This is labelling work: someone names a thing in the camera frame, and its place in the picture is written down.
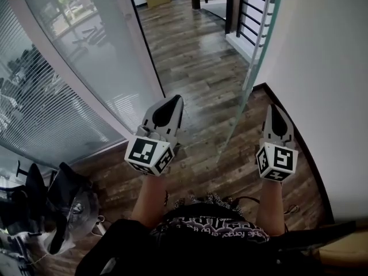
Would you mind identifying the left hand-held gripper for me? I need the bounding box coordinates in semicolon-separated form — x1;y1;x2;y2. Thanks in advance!
124;94;185;177

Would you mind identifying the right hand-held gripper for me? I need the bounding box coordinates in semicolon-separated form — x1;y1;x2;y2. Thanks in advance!
255;103;299;182

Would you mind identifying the glass door panel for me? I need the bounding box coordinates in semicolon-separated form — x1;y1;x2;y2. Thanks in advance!
215;0;286;163

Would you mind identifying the person's left forearm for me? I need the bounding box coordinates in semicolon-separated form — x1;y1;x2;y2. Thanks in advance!
131;174;167;228

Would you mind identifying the person's right forearm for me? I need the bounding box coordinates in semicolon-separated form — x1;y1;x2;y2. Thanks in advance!
255;179;285;237

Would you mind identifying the black baseboard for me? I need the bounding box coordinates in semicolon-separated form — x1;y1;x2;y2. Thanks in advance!
252;82;336;227

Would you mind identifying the glass partition with blinds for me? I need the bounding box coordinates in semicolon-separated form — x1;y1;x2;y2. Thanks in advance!
0;0;127;169

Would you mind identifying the person's black printed clothing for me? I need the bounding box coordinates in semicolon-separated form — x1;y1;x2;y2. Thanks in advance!
74;191;360;276

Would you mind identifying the black stair railing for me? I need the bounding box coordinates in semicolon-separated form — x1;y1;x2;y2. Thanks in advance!
202;0;274;49

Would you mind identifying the brown cardboard box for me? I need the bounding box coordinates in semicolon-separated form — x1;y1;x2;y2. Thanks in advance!
316;225;368;270

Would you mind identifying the white looped cord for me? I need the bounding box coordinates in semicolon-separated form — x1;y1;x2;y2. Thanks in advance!
283;204;300;216

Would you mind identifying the black cable with plug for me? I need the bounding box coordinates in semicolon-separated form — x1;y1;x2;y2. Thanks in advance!
228;195;261;211

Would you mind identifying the frosted glass wall panel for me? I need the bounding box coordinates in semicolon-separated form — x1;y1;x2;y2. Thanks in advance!
17;0;166;135

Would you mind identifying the white cable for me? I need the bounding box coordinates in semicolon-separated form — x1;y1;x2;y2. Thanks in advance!
27;214;106;270

